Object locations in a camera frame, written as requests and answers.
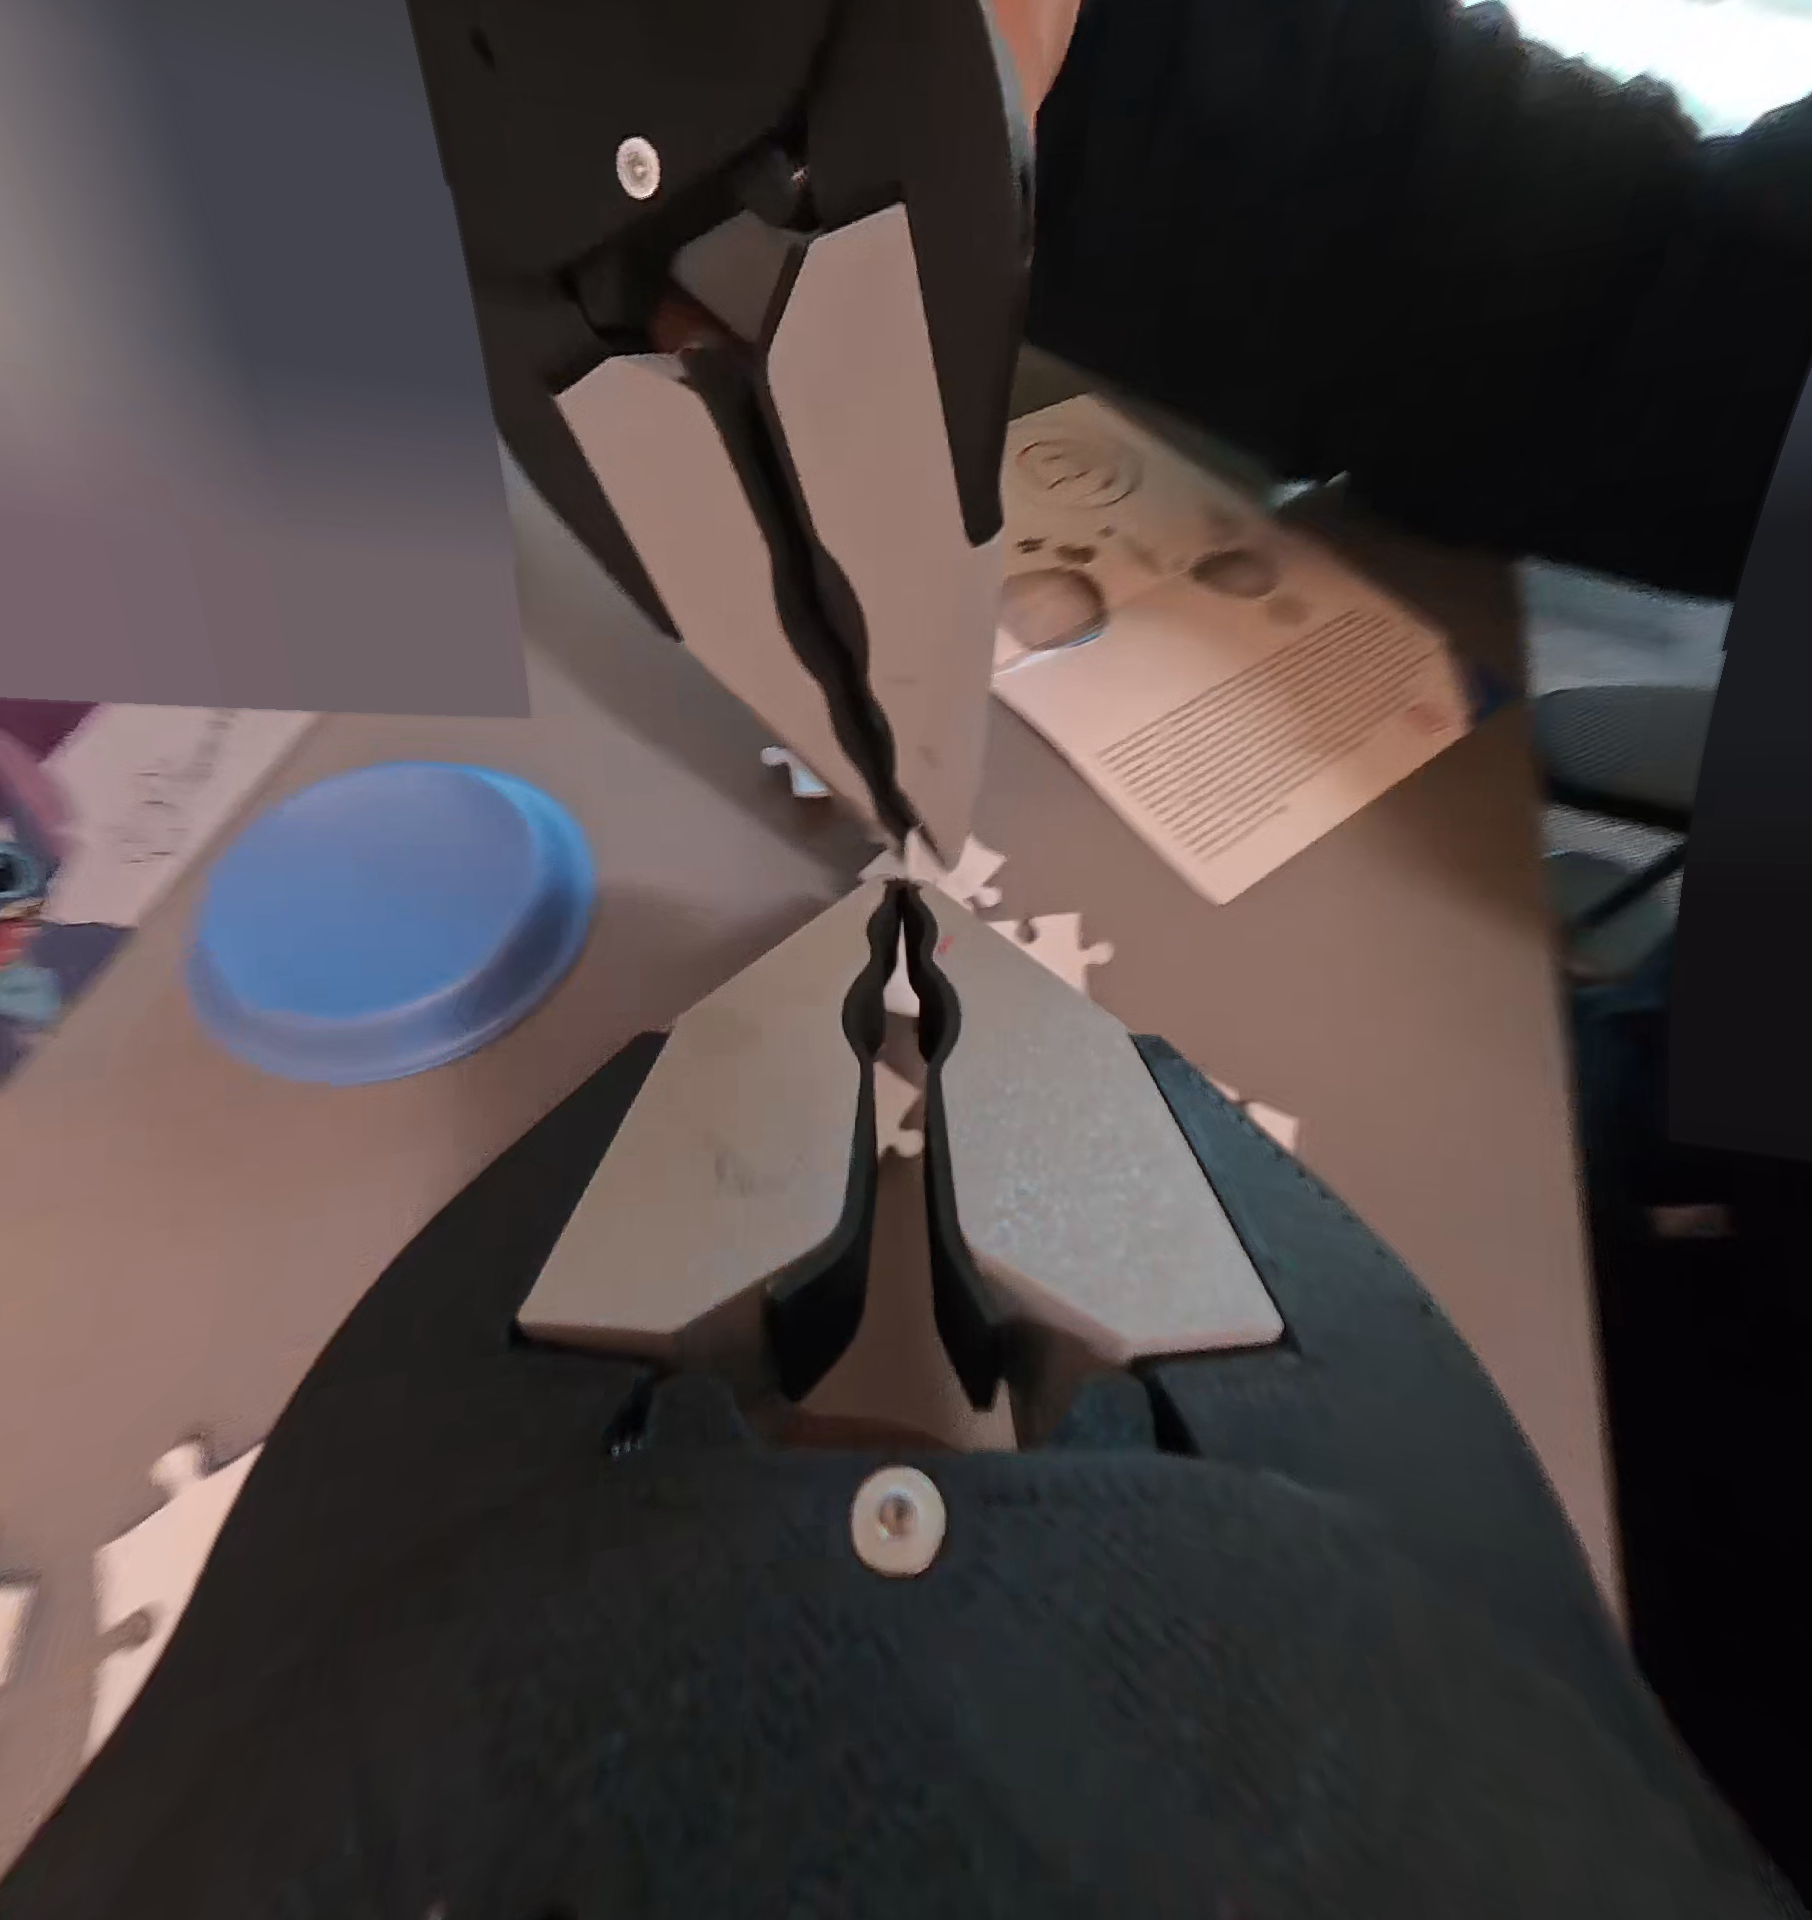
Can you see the blue plastic bowl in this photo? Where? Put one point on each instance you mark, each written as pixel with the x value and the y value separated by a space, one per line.
pixel 381 914

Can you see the joined white puzzle pieces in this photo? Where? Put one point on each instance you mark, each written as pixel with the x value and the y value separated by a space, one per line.
pixel 979 872

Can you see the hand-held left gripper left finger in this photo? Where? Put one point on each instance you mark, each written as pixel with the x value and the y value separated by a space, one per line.
pixel 697 1170

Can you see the person's right hand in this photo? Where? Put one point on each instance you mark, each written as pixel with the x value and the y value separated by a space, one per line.
pixel 1041 31

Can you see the cartoon print puzzle box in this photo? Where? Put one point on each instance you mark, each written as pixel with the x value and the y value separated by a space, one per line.
pixel 36 900

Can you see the person's right forearm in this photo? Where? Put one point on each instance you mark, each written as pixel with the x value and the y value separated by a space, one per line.
pixel 1370 271

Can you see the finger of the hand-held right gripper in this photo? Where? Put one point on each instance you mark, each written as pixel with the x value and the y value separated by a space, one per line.
pixel 666 481
pixel 891 495

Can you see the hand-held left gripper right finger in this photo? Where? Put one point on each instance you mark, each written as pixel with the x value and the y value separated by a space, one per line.
pixel 1101 1170

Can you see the paper instruction leaflet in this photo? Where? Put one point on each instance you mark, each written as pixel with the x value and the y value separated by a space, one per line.
pixel 1251 721

